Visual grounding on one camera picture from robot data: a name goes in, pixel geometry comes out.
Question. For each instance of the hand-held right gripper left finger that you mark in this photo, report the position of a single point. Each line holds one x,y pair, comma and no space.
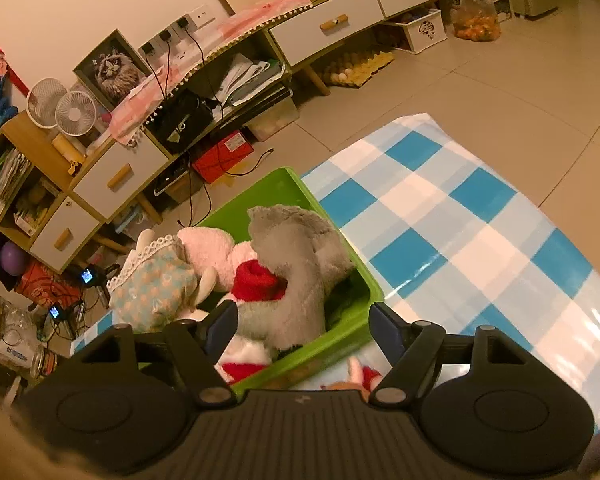
222,327

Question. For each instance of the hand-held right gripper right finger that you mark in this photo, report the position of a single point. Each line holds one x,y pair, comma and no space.
382,327

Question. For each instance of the green plastic bin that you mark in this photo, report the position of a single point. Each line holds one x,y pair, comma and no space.
352,317

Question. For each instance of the red white santa plush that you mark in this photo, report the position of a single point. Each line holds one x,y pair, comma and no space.
257,280

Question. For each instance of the pink plush toy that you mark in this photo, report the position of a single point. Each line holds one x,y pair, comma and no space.
205,250

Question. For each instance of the rag doll checkered dress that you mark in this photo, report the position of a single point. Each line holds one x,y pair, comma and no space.
150,290

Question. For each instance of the grey plush mouse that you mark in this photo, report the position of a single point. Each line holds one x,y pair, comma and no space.
295,260

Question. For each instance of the blue white checkered tablecloth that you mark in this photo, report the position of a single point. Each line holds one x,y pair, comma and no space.
455,240

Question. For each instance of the black flat box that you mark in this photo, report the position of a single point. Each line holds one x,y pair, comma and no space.
172,177

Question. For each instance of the red box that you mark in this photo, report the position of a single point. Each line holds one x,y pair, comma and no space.
225,155

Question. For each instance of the glass jar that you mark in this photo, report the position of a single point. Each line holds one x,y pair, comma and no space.
44,361

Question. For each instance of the orange patterned box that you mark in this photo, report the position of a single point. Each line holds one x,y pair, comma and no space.
45,285

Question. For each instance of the clear plastic bag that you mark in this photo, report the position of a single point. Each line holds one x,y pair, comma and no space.
15,340

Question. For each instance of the black bag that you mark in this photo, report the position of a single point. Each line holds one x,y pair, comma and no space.
180,120

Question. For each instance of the clear storage box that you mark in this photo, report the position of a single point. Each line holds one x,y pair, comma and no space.
275,117

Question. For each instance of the purple ball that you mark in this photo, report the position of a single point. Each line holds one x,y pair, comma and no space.
14,259

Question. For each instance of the wooden cabinet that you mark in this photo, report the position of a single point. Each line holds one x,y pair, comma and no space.
45,175

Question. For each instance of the yellow cardboard tube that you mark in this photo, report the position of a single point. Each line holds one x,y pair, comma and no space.
69,147

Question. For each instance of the pink cloth runner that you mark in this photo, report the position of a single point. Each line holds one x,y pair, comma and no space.
135,105

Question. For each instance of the stack of papers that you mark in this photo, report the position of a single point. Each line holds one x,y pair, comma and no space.
250,80

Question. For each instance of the white desk fan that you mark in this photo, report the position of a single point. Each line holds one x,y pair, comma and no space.
77,112
42,100

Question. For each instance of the egg tray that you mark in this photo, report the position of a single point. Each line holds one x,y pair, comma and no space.
360,67

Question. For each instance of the shelf books and papers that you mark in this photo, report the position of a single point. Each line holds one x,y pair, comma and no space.
5,180

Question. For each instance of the framed furry animal picture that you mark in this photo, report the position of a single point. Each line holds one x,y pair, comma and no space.
112,70

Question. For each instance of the white crate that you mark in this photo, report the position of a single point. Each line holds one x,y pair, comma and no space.
420,32

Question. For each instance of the bag of oranges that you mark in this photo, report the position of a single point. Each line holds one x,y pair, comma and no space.
477,22

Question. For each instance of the small camera with screen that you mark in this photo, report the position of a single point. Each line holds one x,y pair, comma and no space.
89,276
55,311

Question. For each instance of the white wall sockets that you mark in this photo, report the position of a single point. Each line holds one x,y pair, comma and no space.
200,17

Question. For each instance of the red wall decoration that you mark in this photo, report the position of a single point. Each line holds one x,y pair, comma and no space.
2,62

